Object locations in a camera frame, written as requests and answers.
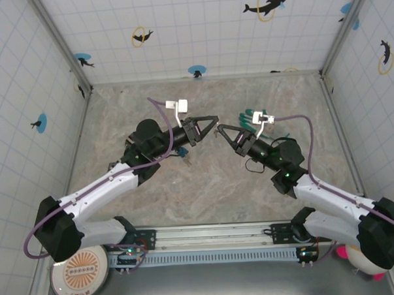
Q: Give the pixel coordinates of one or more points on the small dark key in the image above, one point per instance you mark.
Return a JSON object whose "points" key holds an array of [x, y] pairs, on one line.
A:
{"points": [[215, 133]]}

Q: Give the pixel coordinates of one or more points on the blue padlock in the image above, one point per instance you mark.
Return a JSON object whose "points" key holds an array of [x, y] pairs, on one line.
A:
{"points": [[183, 152]]}

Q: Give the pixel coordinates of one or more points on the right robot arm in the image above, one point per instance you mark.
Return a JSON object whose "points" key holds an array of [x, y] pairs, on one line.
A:
{"points": [[336, 193]]}

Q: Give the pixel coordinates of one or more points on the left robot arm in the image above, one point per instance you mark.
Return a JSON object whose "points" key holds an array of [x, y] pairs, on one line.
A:
{"points": [[97, 191]]}

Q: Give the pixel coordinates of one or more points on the green and beige work glove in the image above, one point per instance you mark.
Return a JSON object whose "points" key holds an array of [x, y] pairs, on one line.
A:
{"points": [[246, 119]]}

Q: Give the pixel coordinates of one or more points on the dolphin blue circle sticker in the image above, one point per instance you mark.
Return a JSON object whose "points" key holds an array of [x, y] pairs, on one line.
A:
{"points": [[42, 123], [197, 69], [346, 7], [82, 57]]}

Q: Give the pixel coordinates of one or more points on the right controller board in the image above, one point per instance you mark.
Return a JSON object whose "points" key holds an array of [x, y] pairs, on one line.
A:
{"points": [[308, 253]]}

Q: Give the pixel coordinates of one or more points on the controller board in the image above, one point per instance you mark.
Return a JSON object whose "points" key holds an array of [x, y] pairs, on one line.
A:
{"points": [[308, 253], [130, 258]]}

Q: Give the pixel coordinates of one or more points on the left controller board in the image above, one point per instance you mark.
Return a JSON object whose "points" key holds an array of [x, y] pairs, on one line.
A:
{"points": [[130, 258]]}

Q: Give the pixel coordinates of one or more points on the white plush toy with glasses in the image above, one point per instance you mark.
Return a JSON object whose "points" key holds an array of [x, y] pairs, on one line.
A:
{"points": [[359, 261]]}

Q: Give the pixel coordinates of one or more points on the round plate with orange print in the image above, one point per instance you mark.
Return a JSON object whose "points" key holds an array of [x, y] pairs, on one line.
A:
{"points": [[85, 276]]}

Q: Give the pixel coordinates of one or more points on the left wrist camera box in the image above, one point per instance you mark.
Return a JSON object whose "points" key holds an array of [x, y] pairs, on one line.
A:
{"points": [[182, 105]]}

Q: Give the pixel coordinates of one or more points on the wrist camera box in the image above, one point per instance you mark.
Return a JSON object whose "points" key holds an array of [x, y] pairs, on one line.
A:
{"points": [[258, 116], [182, 105]]}

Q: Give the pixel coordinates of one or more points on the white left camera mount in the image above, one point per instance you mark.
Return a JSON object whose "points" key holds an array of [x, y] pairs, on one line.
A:
{"points": [[178, 117]]}

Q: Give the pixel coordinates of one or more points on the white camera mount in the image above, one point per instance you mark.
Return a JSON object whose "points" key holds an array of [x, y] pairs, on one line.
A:
{"points": [[178, 117], [261, 129]]}

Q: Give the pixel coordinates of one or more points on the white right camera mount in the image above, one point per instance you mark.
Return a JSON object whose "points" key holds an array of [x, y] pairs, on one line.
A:
{"points": [[261, 129]]}

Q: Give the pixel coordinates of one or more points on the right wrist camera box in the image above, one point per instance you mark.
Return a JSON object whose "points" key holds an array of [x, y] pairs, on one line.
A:
{"points": [[258, 116]]}

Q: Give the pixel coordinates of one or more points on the aluminium frame rail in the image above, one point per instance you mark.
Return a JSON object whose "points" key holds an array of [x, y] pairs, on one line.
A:
{"points": [[81, 126], [338, 125], [213, 77]]}

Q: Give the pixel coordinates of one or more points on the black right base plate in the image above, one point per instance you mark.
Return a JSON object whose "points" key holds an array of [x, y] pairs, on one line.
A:
{"points": [[280, 232]]}

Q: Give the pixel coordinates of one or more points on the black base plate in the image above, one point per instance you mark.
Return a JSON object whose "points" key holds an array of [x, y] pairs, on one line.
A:
{"points": [[148, 239], [280, 232]]}

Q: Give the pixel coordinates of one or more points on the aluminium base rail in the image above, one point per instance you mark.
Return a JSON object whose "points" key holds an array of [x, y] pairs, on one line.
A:
{"points": [[214, 233]]}

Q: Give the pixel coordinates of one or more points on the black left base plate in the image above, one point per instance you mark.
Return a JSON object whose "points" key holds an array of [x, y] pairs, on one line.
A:
{"points": [[148, 239]]}

